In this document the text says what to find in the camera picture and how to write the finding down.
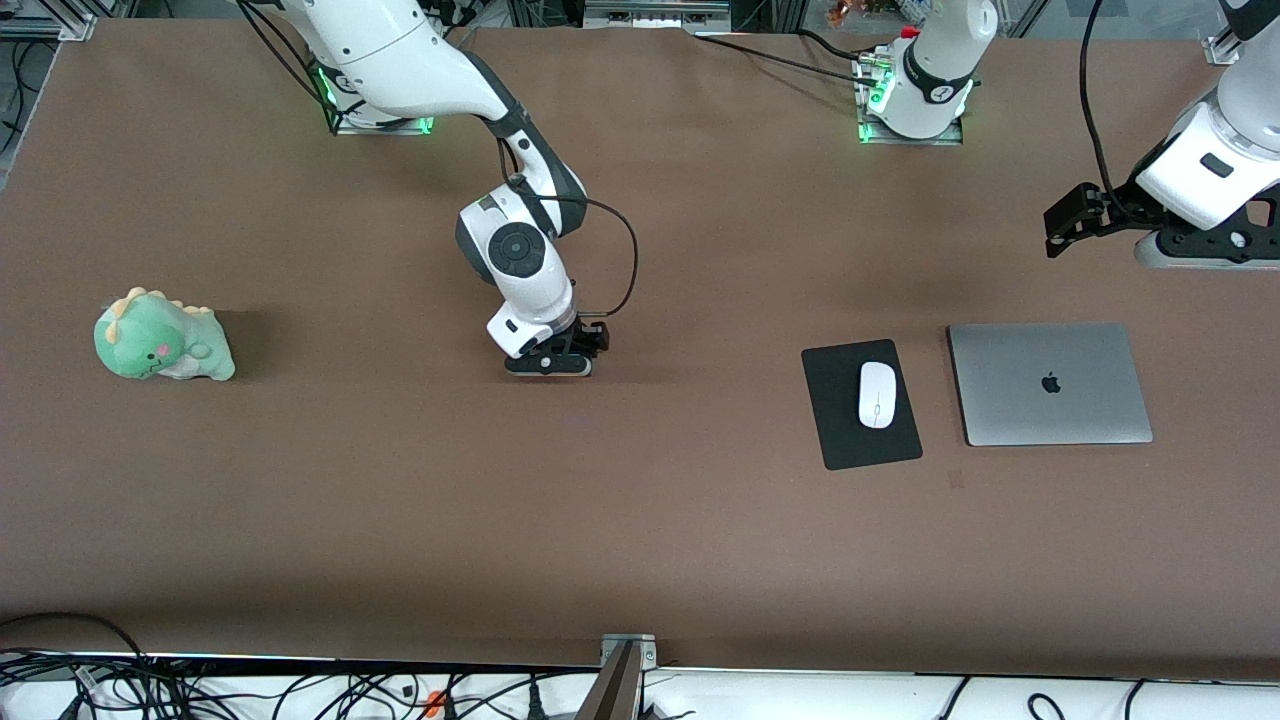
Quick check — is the white computer mouse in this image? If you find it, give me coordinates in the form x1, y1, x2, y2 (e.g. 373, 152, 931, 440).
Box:
857, 361, 897, 430

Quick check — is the black mouse pad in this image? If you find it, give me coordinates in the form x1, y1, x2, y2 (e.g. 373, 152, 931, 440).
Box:
800, 338, 924, 472

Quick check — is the grey closed laptop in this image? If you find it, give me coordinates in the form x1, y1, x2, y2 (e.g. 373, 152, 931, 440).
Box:
946, 321, 1155, 448

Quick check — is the green dinosaur plush toy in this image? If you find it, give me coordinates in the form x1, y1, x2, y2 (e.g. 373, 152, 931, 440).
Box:
93, 287, 237, 383

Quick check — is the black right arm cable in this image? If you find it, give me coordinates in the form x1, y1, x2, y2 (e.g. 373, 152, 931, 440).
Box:
498, 140, 640, 323

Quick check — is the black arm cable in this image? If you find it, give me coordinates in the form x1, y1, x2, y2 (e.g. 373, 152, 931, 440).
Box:
1077, 0, 1132, 217
498, 140, 640, 323

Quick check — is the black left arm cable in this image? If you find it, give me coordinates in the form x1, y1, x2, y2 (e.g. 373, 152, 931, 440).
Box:
1077, 0, 1132, 217

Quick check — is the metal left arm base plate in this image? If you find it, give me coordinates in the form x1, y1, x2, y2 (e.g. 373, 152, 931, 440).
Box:
856, 52, 967, 147

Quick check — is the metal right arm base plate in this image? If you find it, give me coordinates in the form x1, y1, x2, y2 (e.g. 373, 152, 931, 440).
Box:
328, 95, 437, 136

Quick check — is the short black table cable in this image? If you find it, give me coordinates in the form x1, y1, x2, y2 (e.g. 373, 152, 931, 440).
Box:
795, 28, 871, 63

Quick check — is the long black table cable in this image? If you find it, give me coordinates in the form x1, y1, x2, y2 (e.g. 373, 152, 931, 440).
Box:
693, 33, 881, 83

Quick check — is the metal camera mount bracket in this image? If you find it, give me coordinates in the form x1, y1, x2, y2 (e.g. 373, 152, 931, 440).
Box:
598, 633, 659, 720

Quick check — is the black looped floor cable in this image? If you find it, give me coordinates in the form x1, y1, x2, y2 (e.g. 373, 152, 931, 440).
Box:
0, 611, 153, 693

